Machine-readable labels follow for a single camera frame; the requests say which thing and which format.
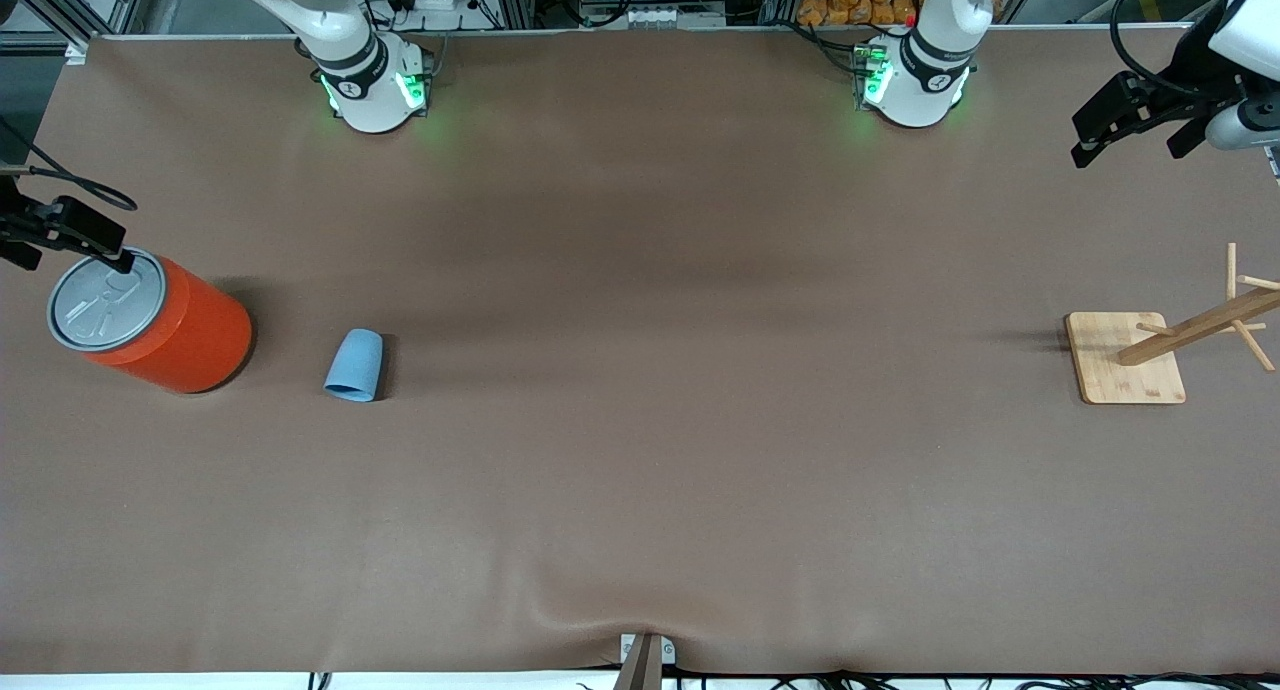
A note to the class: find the brown camera mount pole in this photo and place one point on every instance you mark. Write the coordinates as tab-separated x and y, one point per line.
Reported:
642	672

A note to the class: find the silver metal bracket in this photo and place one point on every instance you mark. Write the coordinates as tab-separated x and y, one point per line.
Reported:
668	650

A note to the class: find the light blue plastic cup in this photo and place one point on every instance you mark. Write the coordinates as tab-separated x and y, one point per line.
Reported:
355	365

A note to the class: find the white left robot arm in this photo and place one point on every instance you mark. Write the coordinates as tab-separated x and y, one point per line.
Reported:
930	85

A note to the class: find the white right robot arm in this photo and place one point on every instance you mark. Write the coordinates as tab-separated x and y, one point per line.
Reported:
370	100

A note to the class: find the wooden mug tree stand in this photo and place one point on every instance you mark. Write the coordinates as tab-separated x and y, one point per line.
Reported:
1120	370

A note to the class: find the white connector block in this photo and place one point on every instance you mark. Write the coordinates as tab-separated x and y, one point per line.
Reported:
655	16

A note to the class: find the orange can with silver lid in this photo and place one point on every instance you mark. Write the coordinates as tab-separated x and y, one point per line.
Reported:
170	340

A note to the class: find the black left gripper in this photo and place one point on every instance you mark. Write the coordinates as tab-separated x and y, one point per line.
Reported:
1189	94

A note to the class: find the brown table mat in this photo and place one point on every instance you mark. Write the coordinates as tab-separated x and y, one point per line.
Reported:
640	420

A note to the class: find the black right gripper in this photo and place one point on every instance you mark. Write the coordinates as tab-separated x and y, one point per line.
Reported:
22	224

